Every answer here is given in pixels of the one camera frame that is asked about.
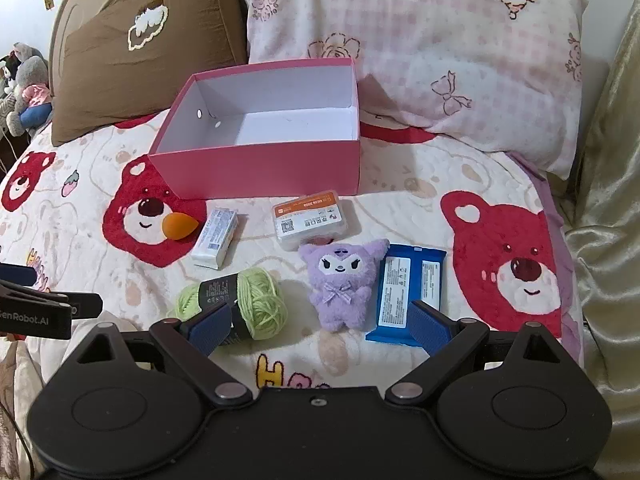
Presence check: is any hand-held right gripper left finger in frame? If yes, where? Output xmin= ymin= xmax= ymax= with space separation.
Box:
xmin=65 ymin=302 xmax=253 ymax=408

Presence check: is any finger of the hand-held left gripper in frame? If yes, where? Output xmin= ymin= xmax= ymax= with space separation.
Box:
xmin=67 ymin=292 xmax=104 ymax=320
xmin=0 ymin=264 xmax=71 ymax=306

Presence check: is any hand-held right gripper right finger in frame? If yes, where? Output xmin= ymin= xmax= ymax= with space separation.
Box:
xmin=385 ymin=301 xmax=571 ymax=406

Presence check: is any blue wet wipes packet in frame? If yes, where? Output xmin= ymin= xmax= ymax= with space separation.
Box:
xmin=365 ymin=243 xmax=447 ymax=347

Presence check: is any green yarn ball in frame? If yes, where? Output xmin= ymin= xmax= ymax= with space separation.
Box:
xmin=175 ymin=267 xmax=289 ymax=347

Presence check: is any orange makeup sponge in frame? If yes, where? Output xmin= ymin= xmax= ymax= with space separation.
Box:
xmin=162 ymin=212 xmax=199 ymax=242

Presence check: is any white case with orange label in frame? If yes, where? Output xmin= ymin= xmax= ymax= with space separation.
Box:
xmin=271 ymin=189 xmax=349 ymax=252

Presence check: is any pink cardboard box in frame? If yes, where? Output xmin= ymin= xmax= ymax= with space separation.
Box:
xmin=148 ymin=57 xmax=362 ymax=201

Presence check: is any beige cloth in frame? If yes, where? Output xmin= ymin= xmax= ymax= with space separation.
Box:
xmin=0 ymin=340 xmax=46 ymax=480

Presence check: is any small white carton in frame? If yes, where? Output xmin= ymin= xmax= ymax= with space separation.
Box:
xmin=191 ymin=208 xmax=247 ymax=269

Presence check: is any purple plush toy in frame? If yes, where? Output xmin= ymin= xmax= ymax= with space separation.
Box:
xmin=298 ymin=239 xmax=391 ymax=333

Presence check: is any red bear printed blanket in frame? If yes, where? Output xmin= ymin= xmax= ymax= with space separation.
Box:
xmin=0 ymin=110 xmax=586 ymax=396

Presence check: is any grey plush with pink shirt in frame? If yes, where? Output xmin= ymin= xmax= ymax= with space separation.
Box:
xmin=6 ymin=55 xmax=53 ymax=137

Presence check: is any black and white plush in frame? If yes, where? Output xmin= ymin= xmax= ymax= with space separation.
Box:
xmin=0 ymin=52 xmax=21 ymax=98

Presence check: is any gold curtain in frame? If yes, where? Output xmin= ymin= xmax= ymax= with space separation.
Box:
xmin=565 ymin=5 xmax=640 ymax=480

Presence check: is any beige headboard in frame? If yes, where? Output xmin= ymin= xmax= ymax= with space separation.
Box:
xmin=47 ymin=0 xmax=111 ymax=91

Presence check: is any brown pillow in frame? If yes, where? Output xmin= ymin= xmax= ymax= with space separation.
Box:
xmin=50 ymin=0 xmax=249 ymax=147

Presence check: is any pink checked pillow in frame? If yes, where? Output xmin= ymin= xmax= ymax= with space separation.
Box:
xmin=230 ymin=0 xmax=590 ymax=181

